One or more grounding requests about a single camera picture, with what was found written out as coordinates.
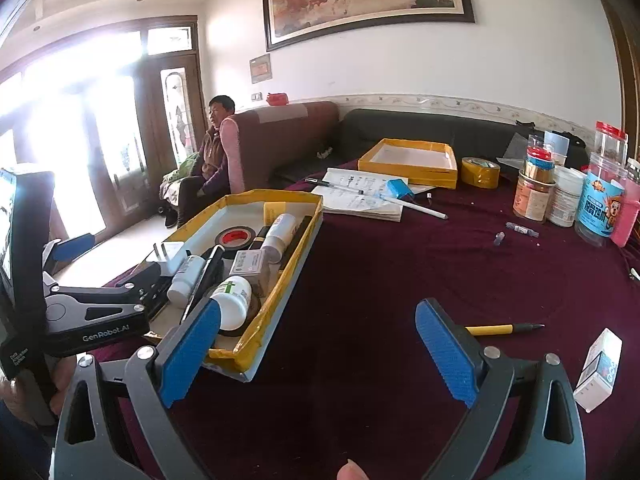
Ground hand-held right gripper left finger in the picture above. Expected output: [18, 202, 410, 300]
[52, 297, 223, 480]

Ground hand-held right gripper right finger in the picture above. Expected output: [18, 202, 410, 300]
[414, 298, 587, 480]

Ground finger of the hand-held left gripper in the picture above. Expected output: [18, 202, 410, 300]
[42, 232, 97, 286]
[44, 259, 163, 333]

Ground yellow taped cardboard tray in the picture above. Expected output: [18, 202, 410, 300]
[357, 138, 459, 190]
[102, 189, 325, 383]

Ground white jar green cross label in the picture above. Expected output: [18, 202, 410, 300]
[209, 276, 253, 332]

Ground small white bottle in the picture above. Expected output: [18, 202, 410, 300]
[166, 255, 207, 307]

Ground black marker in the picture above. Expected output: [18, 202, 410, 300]
[179, 245, 226, 325]

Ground white charger adapter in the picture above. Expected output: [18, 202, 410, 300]
[144, 241, 190, 277]

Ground small cardboard box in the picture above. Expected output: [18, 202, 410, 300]
[230, 250, 272, 297]

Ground black tape roll red core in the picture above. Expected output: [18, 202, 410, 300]
[214, 226, 257, 261]

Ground white tube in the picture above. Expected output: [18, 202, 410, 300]
[261, 213, 297, 264]

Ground yellow packet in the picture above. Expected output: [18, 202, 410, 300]
[262, 201, 302, 227]

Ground person's left forearm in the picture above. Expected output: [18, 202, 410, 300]
[0, 400, 56, 480]

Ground person's left hand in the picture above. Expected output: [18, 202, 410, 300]
[49, 354, 81, 403]

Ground person's right hand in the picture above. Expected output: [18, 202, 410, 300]
[336, 459, 372, 480]

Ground maroon tablecloth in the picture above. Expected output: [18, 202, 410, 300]
[102, 165, 640, 480]

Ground green bag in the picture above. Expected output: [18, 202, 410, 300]
[162, 153, 202, 184]

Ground wooden glass door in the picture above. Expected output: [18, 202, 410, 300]
[82, 15, 201, 221]

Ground white pen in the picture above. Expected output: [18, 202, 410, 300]
[380, 195, 449, 221]

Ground white medicine box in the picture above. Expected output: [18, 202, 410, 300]
[571, 328, 624, 414]

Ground blue plastic case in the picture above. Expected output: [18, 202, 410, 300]
[385, 178, 413, 201]

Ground gold orange tin can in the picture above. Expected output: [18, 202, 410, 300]
[512, 167, 557, 222]

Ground yellow tape roll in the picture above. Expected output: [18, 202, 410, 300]
[460, 156, 502, 191]

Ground open handwritten notebook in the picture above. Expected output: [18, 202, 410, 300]
[320, 167, 437, 222]

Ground pink armrest cover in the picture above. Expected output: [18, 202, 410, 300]
[221, 115, 247, 195]

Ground white plastic jar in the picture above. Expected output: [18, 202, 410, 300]
[546, 166, 587, 228]

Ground black capped clear pen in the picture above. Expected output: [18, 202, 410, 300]
[305, 177, 366, 196]

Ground clear jar with blue label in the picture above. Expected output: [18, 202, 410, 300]
[574, 152, 629, 249]

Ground clear plastic bag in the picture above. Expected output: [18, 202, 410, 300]
[497, 132, 532, 167]

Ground clear jar with red lid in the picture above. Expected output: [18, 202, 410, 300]
[524, 135, 557, 173]

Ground pink plastic packet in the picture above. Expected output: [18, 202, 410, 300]
[611, 195, 640, 249]

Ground brown armchair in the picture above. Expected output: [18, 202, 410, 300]
[222, 100, 341, 196]

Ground black sofa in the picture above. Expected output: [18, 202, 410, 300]
[272, 108, 591, 187]

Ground translucent white cup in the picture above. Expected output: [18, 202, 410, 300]
[542, 131, 572, 168]

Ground tall jar with red lid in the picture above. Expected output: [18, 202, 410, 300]
[594, 121, 629, 163]

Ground yellow handled pen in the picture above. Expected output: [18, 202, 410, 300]
[464, 323, 547, 337]

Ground small wall frame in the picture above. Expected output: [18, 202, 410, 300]
[248, 53, 273, 85]

